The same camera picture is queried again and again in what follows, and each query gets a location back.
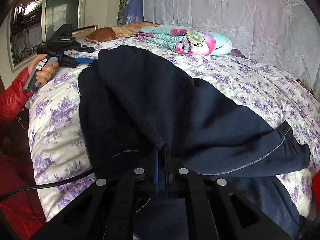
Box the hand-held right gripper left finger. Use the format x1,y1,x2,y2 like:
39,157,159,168
31,149,162,240

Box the person's red jacket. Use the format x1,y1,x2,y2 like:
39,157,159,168
0,152,48,240

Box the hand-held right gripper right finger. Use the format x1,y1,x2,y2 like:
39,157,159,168
162,142,293,240

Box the blue printed pillow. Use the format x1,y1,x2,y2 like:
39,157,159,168
122,0,147,26

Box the colourful floral folded blanket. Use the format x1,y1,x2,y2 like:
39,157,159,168
137,26,233,56

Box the tan wooden board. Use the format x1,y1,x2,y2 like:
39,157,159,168
71,24,99,37

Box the purple floral bed quilt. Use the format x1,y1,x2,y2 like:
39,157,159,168
27,34,320,223

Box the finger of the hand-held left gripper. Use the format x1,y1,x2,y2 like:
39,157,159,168
59,56,94,68
72,44,95,53

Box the large framed wall mirror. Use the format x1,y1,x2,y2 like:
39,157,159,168
9,0,83,68

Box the black cable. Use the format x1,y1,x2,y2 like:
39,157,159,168
0,168,96,201

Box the person's left hand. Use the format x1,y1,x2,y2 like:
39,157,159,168
27,54,60,87

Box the navy blue pants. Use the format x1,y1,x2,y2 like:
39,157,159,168
77,44,312,240

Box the white lace cover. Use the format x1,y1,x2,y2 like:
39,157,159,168
143,0,320,92

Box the brown quilted pillow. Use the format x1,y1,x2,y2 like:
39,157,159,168
85,21,161,44

